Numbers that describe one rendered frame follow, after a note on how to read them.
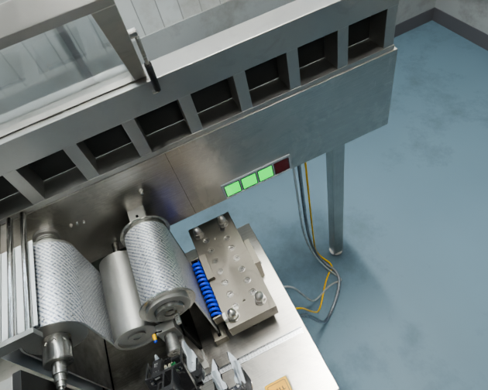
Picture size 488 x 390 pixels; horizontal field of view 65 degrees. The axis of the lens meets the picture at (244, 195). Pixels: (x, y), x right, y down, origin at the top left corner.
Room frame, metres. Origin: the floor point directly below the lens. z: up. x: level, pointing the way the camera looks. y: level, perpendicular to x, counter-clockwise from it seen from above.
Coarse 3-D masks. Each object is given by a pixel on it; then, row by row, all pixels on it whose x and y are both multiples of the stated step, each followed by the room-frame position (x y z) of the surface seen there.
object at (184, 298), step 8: (136, 224) 0.70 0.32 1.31; (168, 296) 0.45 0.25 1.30; (176, 296) 0.45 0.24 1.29; (184, 296) 0.45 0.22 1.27; (152, 304) 0.44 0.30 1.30; (160, 304) 0.44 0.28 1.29; (184, 304) 0.45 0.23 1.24; (152, 312) 0.44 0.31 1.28; (152, 320) 0.43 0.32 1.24; (160, 320) 0.44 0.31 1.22
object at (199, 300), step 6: (174, 240) 0.70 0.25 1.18; (180, 252) 0.67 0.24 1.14; (180, 258) 0.62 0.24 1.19; (186, 258) 0.69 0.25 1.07; (186, 264) 0.64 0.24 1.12; (186, 270) 0.59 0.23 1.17; (192, 270) 0.66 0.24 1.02; (192, 276) 0.61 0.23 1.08; (192, 282) 0.56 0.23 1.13; (192, 288) 0.52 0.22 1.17; (198, 288) 0.59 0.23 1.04; (198, 294) 0.54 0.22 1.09; (198, 300) 0.49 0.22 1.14; (198, 306) 0.47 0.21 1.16; (204, 306) 0.51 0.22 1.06; (204, 312) 0.47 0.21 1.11; (210, 318) 0.48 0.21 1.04
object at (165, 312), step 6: (174, 300) 0.45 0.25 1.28; (162, 306) 0.44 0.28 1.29; (168, 306) 0.43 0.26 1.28; (174, 306) 0.44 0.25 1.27; (180, 306) 0.44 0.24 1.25; (156, 312) 0.43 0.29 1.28; (162, 312) 0.43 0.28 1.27; (168, 312) 0.43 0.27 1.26; (174, 312) 0.44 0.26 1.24; (180, 312) 0.44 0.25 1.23; (156, 318) 0.43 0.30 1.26; (162, 318) 0.43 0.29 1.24; (168, 318) 0.43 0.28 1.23
